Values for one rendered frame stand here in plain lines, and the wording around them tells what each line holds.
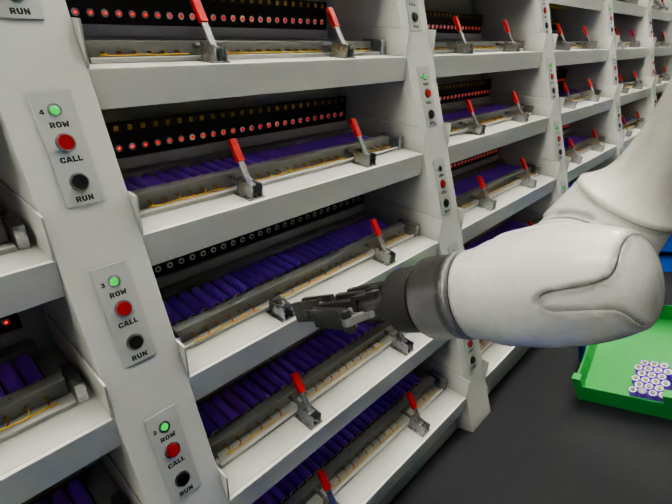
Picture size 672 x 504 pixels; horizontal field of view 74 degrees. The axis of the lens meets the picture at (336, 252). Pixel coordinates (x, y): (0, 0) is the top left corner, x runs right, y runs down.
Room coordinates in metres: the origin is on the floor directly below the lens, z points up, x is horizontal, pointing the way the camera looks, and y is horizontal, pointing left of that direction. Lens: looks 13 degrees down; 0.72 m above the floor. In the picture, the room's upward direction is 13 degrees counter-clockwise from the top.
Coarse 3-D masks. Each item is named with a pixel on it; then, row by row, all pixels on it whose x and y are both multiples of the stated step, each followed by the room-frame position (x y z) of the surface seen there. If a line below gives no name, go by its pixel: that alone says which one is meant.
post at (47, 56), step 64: (64, 0) 0.54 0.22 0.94; (0, 64) 0.49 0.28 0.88; (64, 64) 0.53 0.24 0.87; (0, 128) 0.50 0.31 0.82; (64, 256) 0.49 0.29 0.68; (128, 256) 0.53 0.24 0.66; (64, 320) 0.53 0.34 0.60; (128, 384) 0.50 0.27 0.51; (128, 448) 0.48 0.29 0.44; (192, 448) 0.53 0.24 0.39
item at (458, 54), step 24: (432, 24) 1.33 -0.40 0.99; (456, 24) 1.15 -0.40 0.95; (480, 24) 1.51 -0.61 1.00; (504, 24) 1.33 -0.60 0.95; (432, 48) 1.01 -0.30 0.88; (456, 48) 1.16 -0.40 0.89; (480, 48) 1.27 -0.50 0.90; (504, 48) 1.34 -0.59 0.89; (528, 48) 1.45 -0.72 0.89; (456, 72) 1.10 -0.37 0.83; (480, 72) 1.18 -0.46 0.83
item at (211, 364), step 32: (320, 224) 0.96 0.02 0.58; (416, 224) 0.97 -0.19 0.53; (224, 256) 0.79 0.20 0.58; (416, 256) 0.89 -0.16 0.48; (320, 288) 0.76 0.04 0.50; (256, 320) 0.67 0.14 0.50; (288, 320) 0.67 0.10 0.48; (192, 352) 0.59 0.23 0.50; (224, 352) 0.59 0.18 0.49; (256, 352) 0.62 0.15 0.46; (192, 384) 0.55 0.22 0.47
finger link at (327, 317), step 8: (312, 312) 0.55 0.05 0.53; (320, 312) 0.53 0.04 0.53; (328, 312) 0.52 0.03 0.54; (336, 312) 0.50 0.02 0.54; (344, 312) 0.48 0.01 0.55; (320, 320) 0.54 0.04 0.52; (328, 320) 0.52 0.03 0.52; (336, 320) 0.50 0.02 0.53; (328, 328) 0.53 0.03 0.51; (336, 328) 0.51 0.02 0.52; (344, 328) 0.48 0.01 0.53; (352, 328) 0.48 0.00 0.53
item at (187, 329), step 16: (400, 224) 0.98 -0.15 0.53; (368, 240) 0.90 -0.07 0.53; (384, 240) 0.94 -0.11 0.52; (336, 256) 0.83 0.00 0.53; (352, 256) 0.85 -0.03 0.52; (288, 272) 0.76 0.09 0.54; (304, 272) 0.77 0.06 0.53; (320, 272) 0.80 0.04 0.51; (256, 288) 0.71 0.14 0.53; (272, 288) 0.72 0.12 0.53; (288, 288) 0.75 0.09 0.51; (224, 304) 0.67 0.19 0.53; (240, 304) 0.67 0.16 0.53; (256, 304) 0.70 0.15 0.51; (192, 320) 0.63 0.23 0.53; (208, 320) 0.64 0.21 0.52; (224, 320) 0.66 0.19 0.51; (192, 336) 0.62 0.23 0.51
